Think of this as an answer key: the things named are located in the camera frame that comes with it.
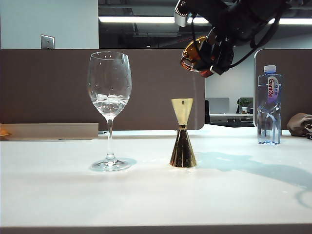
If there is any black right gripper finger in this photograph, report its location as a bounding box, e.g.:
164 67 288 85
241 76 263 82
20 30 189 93
194 39 235 76

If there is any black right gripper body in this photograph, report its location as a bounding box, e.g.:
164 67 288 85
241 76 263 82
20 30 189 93
212 4 272 48

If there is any small amber measuring cup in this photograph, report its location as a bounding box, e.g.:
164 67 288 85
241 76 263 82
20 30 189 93
180 35 218 78

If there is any gold double jigger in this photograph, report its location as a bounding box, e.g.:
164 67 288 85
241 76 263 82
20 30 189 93
169 98 197 168

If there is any clear plastic water bottle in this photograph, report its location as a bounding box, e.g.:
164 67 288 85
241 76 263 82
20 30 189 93
257 65 283 146

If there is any clear wine glass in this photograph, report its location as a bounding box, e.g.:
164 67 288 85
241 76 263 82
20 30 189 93
87 51 137 173

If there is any grey background desk screen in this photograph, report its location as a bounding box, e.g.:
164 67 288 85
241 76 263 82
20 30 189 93
206 97 230 115

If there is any green potted plant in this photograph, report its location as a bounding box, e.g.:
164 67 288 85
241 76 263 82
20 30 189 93
237 97 254 114

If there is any black office chair back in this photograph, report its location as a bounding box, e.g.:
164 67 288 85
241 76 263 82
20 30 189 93
205 100 212 124

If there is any white background desk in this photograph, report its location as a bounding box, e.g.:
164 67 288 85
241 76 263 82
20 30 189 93
209 113 254 122

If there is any long ceiling light strip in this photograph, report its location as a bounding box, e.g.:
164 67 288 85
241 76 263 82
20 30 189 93
98 16 312 25

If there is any wide brown desk partition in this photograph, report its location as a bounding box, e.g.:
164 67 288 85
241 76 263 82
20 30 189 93
0 49 207 131

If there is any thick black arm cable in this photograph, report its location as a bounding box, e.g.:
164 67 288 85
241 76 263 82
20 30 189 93
228 0 293 69

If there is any thin black camera cable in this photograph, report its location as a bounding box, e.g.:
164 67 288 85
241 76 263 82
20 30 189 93
189 13 196 42

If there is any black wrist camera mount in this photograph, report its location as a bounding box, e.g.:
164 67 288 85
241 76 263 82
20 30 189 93
181 0 231 20

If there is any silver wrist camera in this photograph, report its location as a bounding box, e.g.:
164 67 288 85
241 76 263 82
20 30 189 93
174 0 189 27

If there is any metal wall switch plate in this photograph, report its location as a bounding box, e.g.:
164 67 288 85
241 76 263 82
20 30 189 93
40 34 55 50

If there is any beige cable tray flap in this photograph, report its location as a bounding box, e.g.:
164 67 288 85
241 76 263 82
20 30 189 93
0 123 99 141

